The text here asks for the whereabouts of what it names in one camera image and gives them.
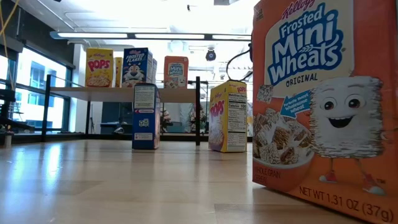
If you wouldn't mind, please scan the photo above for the orange Mini Wheats cereal box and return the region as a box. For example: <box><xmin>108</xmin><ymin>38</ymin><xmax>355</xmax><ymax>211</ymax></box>
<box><xmin>252</xmin><ymin>0</ymin><xmax>398</xmax><ymax>224</ymax></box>
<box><xmin>164</xmin><ymin>55</ymin><xmax>190</xmax><ymax>90</ymax></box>

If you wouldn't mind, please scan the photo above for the person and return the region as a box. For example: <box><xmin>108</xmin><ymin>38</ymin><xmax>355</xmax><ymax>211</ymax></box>
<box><xmin>188</xmin><ymin>104</ymin><xmax>208</xmax><ymax>133</ymax></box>
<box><xmin>160</xmin><ymin>108</ymin><xmax>174</xmax><ymax>133</ymax></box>

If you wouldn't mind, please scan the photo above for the long ceiling light fixture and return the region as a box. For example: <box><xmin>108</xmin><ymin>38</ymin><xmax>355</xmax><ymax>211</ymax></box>
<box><xmin>49</xmin><ymin>30</ymin><xmax>252</xmax><ymax>41</ymax></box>

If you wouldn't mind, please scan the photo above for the dark blue cabinet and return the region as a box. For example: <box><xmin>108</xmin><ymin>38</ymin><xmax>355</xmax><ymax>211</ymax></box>
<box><xmin>99</xmin><ymin>101</ymin><xmax>134</xmax><ymax>135</ymax></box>

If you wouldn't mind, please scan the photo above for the small white cup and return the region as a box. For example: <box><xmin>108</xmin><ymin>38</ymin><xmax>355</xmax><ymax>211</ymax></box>
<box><xmin>2</xmin><ymin>132</ymin><xmax>14</xmax><ymax>149</ymax></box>

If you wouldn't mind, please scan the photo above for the black workshop cart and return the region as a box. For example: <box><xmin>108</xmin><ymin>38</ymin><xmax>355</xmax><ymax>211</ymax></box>
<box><xmin>0</xmin><ymin>70</ymin><xmax>35</xmax><ymax>134</ymax></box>

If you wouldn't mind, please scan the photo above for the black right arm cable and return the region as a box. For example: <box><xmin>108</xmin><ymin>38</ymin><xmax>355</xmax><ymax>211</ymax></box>
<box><xmin>225</xmin><ymin>49</ymin><xmax>253</xmax><ymax>82</ymax></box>

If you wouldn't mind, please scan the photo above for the wooden shelf with black frame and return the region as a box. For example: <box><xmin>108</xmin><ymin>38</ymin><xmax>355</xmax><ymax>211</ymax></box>
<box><xmin>42</xmin><ymin>74</ymin><xmax>210</xmax><ymax>146</ymax></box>

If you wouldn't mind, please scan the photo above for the black metal rig frame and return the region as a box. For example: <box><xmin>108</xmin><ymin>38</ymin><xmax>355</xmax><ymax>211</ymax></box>
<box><xmin>12</xmin><ymin>132</ymin><xmax>253</xmax><ymax>144</ymax></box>

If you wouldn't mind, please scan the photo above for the black framed window wall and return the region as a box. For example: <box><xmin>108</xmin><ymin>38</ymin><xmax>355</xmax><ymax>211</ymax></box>
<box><xmin>0</xmin><ymin>46</ymin><xmax>75</xmax><ymax>134</ymax></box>

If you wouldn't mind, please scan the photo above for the yellow cable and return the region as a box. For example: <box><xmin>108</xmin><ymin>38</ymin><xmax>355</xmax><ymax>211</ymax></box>
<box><xmin>0</xmin><ymin>0</ymin><xmax>20</xmax><ymax>91</ymax></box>

